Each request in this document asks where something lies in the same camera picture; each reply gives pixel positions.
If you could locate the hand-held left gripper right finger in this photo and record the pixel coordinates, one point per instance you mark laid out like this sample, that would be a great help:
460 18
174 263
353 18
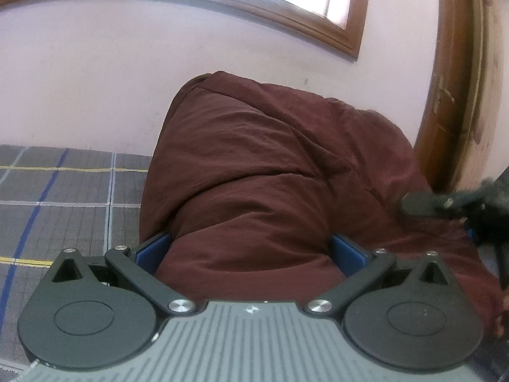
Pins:
348 255

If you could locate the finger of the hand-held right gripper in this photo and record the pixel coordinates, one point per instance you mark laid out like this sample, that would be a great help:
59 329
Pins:
470 234
421 203

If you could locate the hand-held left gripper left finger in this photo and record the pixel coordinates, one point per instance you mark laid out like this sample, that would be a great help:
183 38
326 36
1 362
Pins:
153 256

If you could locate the brown puffer jacket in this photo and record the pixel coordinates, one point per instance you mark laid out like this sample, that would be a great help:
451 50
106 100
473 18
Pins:
258 167

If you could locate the grey plaid bed sheet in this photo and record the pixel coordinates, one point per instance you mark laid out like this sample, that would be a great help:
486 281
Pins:
59 207

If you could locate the wooden door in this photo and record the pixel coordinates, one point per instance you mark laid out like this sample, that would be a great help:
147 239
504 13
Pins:
469 67

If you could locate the wooden framed window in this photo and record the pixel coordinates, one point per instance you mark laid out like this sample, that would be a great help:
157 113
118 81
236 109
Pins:
278 12

